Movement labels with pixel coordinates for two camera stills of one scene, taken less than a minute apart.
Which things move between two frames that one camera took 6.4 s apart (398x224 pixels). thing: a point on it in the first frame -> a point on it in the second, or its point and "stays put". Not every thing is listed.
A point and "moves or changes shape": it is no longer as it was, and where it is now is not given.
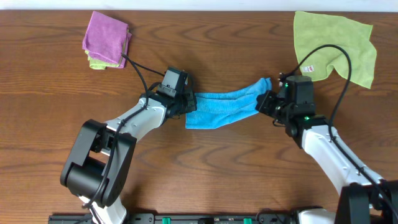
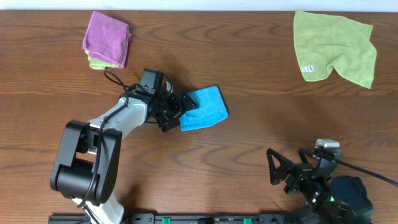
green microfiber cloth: (313, 30) stays put
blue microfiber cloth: (208, 111) moves or changes shape
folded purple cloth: (107, 37) stays put
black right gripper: (263, 100) -> (286, 166)
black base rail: (183, 218) stays put
